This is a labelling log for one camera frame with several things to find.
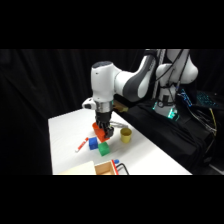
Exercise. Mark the blue lit keyboard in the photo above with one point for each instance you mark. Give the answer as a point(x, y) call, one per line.
point(206, 99)

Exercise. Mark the black cloth covered stand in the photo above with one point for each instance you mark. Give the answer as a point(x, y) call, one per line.
point(173, 136)

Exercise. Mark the blue cube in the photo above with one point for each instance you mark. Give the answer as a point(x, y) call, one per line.
point(93, 143)

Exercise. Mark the tan tag on wrist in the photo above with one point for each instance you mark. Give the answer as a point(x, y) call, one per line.
point(120, 107)

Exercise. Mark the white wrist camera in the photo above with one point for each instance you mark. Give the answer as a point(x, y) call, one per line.
point(88, 104)

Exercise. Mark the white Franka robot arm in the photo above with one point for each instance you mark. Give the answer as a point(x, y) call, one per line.
point(126, 81)

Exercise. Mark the wooden box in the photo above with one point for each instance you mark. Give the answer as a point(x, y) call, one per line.
point(104, 169)

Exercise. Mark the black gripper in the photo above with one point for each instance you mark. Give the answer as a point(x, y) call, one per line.
point(103, 119)

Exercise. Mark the silver metal tongs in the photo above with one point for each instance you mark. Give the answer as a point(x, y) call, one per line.
point(120, 124)

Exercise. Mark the red and white marker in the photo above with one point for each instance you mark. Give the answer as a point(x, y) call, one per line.
point(81, 144)

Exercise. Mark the black curtain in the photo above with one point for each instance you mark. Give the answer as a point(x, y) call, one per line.
point(36, 100)

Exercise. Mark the green cube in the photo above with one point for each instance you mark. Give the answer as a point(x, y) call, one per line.
point(104, 149)

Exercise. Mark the yellow cup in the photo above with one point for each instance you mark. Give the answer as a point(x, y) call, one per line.
point(126, 135)

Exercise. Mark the beige flat board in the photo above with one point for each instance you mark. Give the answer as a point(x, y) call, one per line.
point(80, 168)

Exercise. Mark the red cube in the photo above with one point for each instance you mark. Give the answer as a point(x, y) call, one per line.
point(100, 135)

